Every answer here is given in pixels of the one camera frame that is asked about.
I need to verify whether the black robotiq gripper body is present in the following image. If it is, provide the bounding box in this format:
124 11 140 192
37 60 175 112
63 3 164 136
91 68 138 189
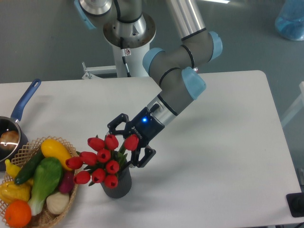
124 107 165 148

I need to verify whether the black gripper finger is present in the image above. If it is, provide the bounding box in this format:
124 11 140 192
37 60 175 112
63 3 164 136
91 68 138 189
122 145 156 170
107 113 129 139

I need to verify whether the red tulip bouquet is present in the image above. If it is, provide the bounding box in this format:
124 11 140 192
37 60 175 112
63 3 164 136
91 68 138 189
66 134 139 188

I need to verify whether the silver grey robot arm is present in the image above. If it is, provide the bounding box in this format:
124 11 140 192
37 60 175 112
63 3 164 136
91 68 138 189
74 0 222 169

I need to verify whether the dark grey ribbed vase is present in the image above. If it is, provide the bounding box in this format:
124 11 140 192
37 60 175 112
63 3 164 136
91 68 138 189
101 166 132 199

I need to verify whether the yellow squash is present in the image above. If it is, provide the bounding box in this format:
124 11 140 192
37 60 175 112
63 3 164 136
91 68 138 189
41 139 72 171

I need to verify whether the purple red radish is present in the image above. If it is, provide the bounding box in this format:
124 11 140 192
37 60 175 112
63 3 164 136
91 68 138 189
58 171 74 194

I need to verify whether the green bok choy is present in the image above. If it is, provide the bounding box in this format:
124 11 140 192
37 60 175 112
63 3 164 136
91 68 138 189
28 157 63 216

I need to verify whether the dark green cucumber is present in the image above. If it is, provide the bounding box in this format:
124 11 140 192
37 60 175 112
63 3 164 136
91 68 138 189
14 150 45 185

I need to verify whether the white garlic bulb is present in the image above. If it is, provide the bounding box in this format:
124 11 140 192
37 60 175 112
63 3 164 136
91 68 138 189
46 192 69 215

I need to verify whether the brown bread roll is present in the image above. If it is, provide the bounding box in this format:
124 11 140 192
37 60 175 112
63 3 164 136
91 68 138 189
0 131 19 151

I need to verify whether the yellow banana pepper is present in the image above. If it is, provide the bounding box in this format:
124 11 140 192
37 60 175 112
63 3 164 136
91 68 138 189
5 159 21 178

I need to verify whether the woven wicker basket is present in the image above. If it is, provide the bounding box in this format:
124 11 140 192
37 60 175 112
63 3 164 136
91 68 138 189
10 136 78 228

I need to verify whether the yellow pumpkin gourd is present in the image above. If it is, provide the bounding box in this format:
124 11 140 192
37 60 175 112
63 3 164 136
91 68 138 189
0 181 31 204

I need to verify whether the orange fruit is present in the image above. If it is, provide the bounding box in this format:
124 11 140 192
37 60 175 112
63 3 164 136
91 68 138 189
5 200 32 228

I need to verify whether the black device at edge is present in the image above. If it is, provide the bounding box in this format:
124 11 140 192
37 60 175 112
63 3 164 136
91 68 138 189
286 192 304 218

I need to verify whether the blue plastic bag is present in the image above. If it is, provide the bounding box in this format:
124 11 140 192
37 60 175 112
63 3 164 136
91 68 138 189
275 0 304 41

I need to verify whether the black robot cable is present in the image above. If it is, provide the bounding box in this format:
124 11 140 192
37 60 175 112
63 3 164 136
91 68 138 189
120 37 132 77

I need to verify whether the blue handled saucepan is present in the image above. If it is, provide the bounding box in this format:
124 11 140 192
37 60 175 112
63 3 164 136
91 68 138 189
0 79 41 171

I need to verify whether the white frame at right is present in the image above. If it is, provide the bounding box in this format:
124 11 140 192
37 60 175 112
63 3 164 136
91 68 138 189
281 81 304 128

